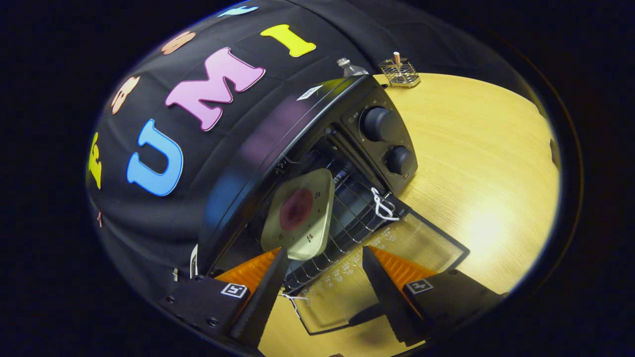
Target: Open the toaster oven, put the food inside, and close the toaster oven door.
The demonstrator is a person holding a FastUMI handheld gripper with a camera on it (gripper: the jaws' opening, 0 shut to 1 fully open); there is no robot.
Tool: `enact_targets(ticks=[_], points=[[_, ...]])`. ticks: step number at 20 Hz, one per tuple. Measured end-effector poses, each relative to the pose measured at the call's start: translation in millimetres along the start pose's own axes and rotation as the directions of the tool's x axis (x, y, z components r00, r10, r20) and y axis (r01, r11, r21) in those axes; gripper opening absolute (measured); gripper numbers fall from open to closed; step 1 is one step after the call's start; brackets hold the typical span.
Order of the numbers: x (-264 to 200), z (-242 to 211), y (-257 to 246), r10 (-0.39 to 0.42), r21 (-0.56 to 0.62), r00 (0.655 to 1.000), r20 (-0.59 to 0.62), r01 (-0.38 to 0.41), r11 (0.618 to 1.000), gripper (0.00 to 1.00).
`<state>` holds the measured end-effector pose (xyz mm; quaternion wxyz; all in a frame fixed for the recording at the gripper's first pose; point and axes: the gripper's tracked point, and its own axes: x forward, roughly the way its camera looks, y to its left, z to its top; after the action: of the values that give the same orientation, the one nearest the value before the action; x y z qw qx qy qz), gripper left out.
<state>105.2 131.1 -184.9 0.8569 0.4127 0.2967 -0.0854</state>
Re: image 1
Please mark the pink round meat slice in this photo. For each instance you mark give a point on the pink round meat slice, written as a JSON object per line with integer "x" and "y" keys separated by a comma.
{"x": 296, "y": 209}

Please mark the clear plastic bottle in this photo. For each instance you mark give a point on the clear plastic bottle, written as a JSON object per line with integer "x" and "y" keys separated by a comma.
{"x": 349, "y": 68}

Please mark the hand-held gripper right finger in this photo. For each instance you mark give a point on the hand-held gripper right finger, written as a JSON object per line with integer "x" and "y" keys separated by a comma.
{"x": 387, "y": 297}

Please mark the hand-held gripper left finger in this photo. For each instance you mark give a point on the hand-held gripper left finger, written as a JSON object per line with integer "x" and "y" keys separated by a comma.
{"x": 260, "y": 297}

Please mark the white square tray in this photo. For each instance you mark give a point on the white square tray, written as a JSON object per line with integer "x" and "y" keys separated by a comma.
{"x": 317, "y": 223}

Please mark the black toaster oven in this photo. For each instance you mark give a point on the black toaster oven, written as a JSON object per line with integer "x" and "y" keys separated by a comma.
{"x": 258, "y": 148}

